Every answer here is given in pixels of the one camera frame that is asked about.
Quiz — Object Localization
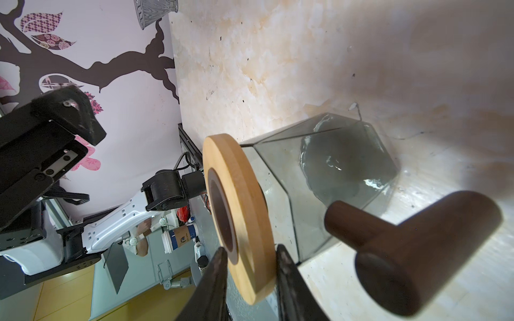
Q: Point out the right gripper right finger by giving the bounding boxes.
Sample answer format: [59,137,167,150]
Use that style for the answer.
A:
[277,244,329,321]

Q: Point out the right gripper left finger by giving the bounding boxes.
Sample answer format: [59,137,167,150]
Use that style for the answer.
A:
[176,247,229,321]

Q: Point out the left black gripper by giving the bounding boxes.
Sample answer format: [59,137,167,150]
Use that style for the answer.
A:
[1,86,107,229]

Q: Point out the grey glass server with knob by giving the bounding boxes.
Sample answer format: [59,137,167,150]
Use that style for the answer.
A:
[238,112,504,318]

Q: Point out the grey ribbed glass dripper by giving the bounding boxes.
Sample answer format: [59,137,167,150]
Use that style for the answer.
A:
[133,0,179,29]

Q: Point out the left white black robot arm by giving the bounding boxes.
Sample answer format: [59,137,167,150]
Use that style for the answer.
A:
[1,86,206,299]

